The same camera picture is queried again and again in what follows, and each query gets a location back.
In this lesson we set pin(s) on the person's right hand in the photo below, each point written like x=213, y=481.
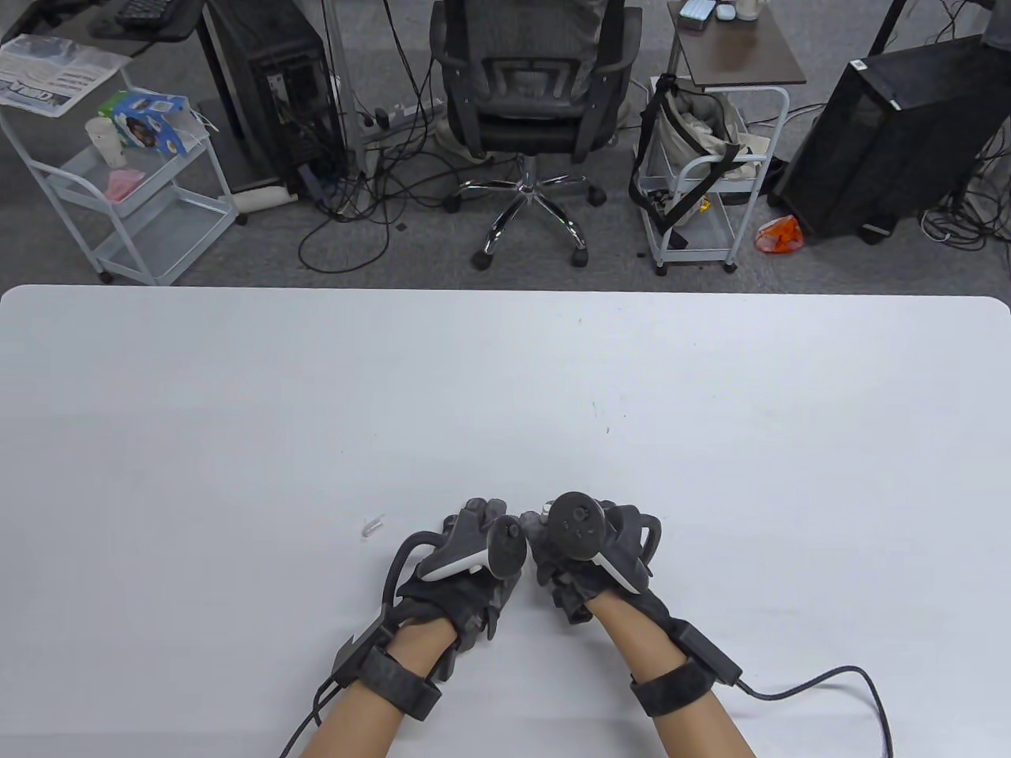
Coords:
x=573, y=588

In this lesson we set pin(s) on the person's left hand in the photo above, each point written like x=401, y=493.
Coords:
x=474, y=600

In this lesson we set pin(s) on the clear pen cap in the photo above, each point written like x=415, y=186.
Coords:
x=372, y=527

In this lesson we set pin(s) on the person's right forearm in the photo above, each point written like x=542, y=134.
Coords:
x=695, y=734

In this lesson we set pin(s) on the person's left forearm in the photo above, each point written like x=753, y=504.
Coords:
x=355, y=726

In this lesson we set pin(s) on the black and white controller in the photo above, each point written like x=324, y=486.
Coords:
x=505, y=545
x=573, y=525

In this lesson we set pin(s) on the white metal utility cart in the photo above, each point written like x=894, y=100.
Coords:
x=170, y=229
x=703, y=237

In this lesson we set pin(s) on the orange plastic bag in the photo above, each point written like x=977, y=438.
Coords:
x=780, y=235

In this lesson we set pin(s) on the white roll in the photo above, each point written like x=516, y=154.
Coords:
x=259, y=198

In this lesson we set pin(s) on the black mesh office chair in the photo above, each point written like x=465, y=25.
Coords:
x=521, y=134

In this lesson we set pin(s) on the white power strip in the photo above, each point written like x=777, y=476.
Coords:
x=399, y=113

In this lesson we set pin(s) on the pink packet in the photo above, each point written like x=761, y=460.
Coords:
x=124, y=185

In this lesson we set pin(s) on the black computer tower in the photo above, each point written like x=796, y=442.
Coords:
x=268, y=79
x=892, y=142

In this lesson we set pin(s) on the brown side table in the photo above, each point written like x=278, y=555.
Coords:
x=742, y=51

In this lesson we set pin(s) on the blue tissue box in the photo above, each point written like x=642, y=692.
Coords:
x=146, y=118

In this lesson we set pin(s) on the white paper cup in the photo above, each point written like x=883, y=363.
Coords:
x=104, y=140

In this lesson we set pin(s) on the light blue box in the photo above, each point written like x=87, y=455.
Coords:
x=697, y=10

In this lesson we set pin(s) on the black stand pole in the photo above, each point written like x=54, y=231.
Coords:
x=886, y=28

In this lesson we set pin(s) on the newspaper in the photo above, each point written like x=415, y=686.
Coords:
x=55, y=75

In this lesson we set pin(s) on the black keyboard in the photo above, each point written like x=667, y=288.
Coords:
x=144, y=12

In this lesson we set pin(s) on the black wrist camera band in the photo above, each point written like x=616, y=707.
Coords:
x=679, y=691
x=395, y=683

